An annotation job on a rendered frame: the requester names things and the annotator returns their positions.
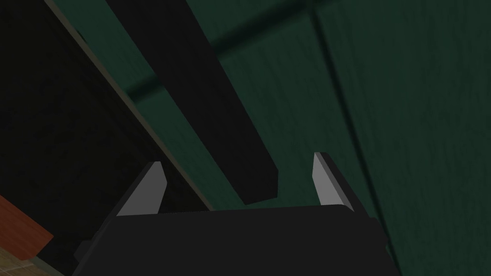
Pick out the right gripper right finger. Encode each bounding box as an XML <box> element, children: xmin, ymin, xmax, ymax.
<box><xmin>312</xmin><ymin>151</ymin><xmax>368</xmax><ymax>219</ymax></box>

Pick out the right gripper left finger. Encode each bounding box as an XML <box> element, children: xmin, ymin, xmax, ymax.
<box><xmin>108</xmin><ymin>161</ymin><xmax>168</xmax><ymax>218</ymax></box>

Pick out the black bar handle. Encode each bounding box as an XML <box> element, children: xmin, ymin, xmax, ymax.
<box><xmin>105</xmin><ymin>0</ymin><xmax>279</xmax><ymax>206</ymax></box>

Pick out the red-brown wooden furniture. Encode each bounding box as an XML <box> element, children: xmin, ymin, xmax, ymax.
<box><xmin>0</xmin><ymin>195</ymin><xmax>54</xmax><ymax>262</ymax></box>

